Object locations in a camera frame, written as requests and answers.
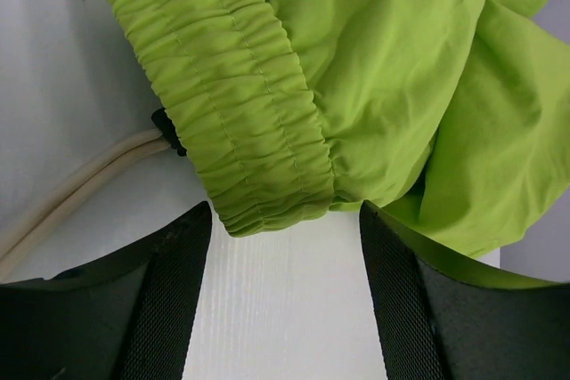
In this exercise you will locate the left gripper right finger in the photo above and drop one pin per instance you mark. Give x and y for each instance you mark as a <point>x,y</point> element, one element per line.
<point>443,315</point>

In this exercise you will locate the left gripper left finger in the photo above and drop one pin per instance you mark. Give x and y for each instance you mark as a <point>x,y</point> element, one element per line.
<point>126,315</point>

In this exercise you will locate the lime green shorts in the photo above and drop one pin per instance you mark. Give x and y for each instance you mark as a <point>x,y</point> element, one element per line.
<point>450,115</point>

